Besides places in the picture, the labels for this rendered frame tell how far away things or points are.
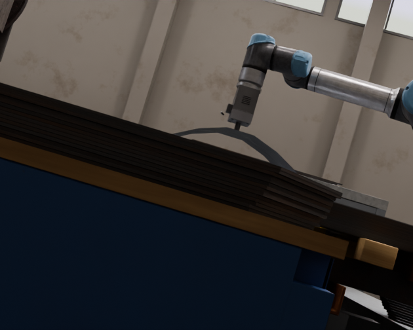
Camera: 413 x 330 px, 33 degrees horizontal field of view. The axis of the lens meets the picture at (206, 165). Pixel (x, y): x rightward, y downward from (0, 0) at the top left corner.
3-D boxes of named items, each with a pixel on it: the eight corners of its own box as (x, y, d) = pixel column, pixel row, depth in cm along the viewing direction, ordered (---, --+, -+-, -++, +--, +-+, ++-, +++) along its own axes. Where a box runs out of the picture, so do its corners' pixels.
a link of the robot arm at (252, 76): (242, 65, 200) (239, 71, 208) (238, 80, 200) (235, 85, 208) (267, 73, 201) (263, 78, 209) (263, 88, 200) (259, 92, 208)
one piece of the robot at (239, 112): (231, 74, 209) (216, 126, 207) (233, 69, 200) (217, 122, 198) (261, 84, 209) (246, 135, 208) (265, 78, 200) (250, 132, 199)
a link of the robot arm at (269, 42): (276, 35, 200) (249, 29, 202) (266, 71, 199) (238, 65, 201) (280, 44, 208) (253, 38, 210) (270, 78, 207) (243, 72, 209)
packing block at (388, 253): (359, 260, 118) (365, 238, 118) (352, 258, 123) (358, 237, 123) (393, 270, 118) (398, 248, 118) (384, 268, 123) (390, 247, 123)
